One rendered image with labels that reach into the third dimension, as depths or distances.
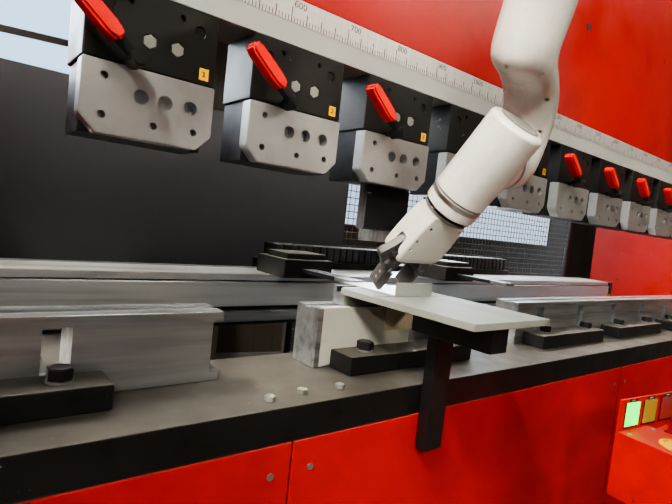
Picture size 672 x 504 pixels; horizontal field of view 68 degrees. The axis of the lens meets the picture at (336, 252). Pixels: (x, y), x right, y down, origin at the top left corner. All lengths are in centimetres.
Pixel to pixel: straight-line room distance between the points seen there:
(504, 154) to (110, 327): 54
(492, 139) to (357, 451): 46
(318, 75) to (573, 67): 73
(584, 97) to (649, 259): 166
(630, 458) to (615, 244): 199
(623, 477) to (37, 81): 132
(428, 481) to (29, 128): 97
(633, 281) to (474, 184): 227
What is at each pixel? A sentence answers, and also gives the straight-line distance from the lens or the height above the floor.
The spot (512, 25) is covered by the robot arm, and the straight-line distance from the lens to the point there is 72.
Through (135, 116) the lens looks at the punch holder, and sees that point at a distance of 63.
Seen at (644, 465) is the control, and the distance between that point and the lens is 110.
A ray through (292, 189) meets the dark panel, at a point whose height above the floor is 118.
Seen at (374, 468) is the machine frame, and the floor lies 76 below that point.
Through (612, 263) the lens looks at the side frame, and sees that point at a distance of 299.
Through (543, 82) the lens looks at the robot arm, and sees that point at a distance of 76.
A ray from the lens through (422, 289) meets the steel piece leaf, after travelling 84.
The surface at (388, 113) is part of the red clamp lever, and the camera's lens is 79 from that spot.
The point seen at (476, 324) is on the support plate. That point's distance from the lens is 65.
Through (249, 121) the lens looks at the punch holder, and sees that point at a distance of 69.
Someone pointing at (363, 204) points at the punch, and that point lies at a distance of 85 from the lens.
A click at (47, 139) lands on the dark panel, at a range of 116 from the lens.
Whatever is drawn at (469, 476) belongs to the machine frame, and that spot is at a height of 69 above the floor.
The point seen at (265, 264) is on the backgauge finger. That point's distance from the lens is 106.
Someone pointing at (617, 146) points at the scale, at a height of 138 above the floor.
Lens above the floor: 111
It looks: 3 degrees down
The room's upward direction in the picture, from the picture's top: 6 degrees clockwise
